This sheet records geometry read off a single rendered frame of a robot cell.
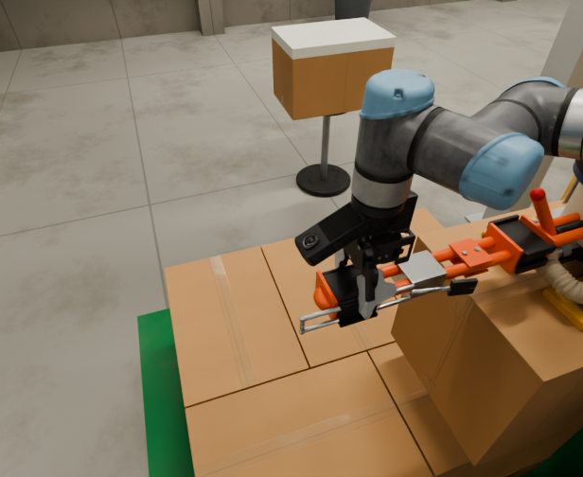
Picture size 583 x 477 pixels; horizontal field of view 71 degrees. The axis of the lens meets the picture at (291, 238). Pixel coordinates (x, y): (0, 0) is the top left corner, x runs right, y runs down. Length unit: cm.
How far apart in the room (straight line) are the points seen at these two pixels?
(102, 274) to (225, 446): 154
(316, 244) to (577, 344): 56
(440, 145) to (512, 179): 7
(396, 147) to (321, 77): 198
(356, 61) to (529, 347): 192
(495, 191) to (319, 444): 97
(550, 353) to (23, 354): 217
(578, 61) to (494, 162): 195
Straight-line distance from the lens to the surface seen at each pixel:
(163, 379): 205
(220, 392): 134
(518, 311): 93
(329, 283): 67
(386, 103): 46
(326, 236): 56
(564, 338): 93
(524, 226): 89
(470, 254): 79
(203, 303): 154
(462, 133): 44
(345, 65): 246
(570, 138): 53
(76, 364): 224
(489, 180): 43
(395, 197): 52
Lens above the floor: 173
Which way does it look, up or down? 43 degrees down
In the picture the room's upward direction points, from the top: straight up
